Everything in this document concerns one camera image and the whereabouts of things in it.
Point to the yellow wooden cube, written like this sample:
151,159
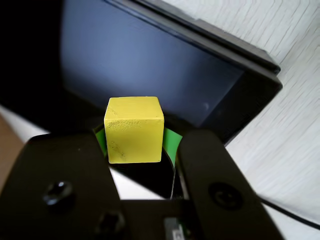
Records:
135,132

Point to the black cardboard box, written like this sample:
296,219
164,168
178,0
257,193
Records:
150,62

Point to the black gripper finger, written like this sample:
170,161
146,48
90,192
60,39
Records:
215,175
55,180

